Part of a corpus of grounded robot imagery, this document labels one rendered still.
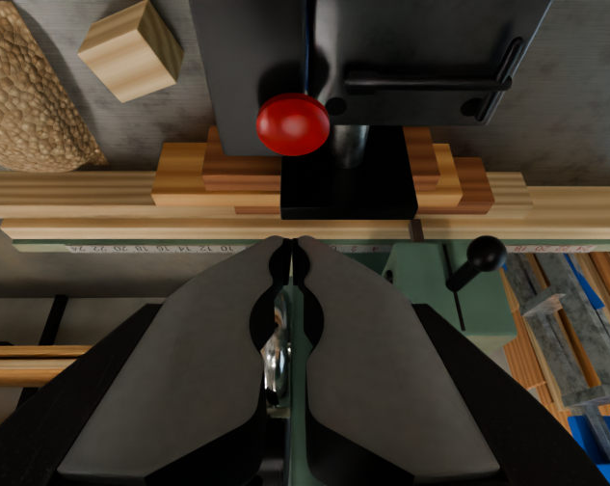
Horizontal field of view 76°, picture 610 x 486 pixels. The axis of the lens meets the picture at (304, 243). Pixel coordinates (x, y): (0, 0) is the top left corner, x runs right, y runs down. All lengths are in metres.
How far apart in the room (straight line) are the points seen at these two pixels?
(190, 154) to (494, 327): 0.26
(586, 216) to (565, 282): 0.74
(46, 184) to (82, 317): 2.80
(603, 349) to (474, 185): 0.83
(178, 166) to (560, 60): 0.29
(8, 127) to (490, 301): 0.34
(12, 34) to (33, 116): 0.05
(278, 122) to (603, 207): 0.36
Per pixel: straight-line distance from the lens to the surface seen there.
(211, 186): 0.31
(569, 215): 0.44
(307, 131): 0.16
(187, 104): 0.33
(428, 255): 0.28
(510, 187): 0.40
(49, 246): 0.43
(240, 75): 0.17
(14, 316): 3.45
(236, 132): 0.19
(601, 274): 1.78
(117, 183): 0.39
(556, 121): 0.38
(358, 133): 0.25
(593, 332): 1.15
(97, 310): 3.17
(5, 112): 0.34
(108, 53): 0.27
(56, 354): 2.60
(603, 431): 1.25
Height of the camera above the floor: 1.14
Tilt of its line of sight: 31 degrees down
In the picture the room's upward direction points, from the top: 179 degrees clockwise
